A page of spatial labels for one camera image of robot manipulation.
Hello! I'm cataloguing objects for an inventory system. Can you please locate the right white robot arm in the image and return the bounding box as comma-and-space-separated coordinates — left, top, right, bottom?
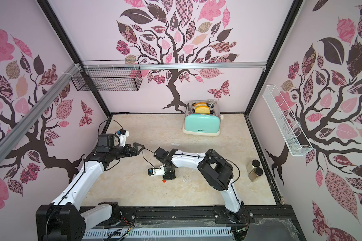
148, 148, 245, 224

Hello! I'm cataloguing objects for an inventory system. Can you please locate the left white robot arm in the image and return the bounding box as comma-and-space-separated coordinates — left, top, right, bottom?
36, 133, 145, 241

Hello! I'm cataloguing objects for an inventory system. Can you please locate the mint green toaster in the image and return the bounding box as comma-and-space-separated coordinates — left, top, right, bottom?
182, 100, 222, 136

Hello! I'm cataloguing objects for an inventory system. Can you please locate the toast slice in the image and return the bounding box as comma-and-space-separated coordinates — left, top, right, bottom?
194, 105, 212, 114

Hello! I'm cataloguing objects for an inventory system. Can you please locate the glass jar black lid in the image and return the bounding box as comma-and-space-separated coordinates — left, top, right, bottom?
248, 167, 264, 182
246, 160, 261, 174

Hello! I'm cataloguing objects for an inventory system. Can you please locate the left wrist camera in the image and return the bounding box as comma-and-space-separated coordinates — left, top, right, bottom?
116, 129, 129, 147

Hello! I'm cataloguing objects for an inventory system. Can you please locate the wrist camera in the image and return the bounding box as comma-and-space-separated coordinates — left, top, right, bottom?
147, 168, 166, 176
116, 129, 129, 147

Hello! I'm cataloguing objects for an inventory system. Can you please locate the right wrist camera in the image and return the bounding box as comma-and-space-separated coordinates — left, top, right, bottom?
147, 168, 166, 176

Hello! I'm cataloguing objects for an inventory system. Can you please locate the white slotted cable duct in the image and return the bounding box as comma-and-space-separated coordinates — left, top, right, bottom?
83, 227, 233, 241

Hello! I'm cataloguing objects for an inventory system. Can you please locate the black wire basket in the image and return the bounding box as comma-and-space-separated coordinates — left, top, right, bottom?
71, 60, 143, 91

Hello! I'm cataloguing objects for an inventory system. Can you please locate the aluminium rail back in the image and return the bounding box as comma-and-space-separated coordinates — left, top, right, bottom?
83, 62, 267, 70

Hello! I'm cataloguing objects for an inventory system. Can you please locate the aluminium rail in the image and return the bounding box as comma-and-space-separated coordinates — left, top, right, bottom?
83, 62, 267, 70
0, 63, 79, 164

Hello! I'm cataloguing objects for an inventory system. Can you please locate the aluminium rail left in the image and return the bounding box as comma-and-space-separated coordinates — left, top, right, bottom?
0, 63, 79, 164

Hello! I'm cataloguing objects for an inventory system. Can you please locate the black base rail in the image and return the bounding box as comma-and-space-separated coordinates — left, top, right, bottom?
92, 205, 306, 241

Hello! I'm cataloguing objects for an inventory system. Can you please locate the black corner frame post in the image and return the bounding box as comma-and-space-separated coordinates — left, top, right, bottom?
36, 0, 112, 118

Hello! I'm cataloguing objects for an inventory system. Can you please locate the black right corner post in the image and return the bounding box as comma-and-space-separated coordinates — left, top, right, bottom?
244, 0, 305, 117

